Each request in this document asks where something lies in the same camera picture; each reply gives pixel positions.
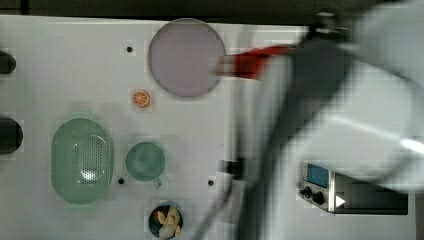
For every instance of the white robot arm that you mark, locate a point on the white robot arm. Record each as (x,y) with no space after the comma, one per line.
(329,145)

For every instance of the orange slice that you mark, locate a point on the orange slice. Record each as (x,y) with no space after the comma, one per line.
(141,98)

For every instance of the grey round plate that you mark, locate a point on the grey round plate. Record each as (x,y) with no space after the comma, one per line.
(181,56)

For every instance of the green oval colander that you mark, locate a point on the green oval colander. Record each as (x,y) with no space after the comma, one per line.
(82,159)

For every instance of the red ketchup bottle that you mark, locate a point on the red ketchup bottle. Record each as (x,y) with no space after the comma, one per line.
(249,64)

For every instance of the green mug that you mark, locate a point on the green mug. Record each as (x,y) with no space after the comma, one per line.
(146,162)

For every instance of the blue bowl with peels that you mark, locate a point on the blue bowl with peels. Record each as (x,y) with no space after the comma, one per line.
(165,222)

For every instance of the black cylinder cup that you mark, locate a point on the black cylinder cup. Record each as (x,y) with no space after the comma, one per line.
(11,136)

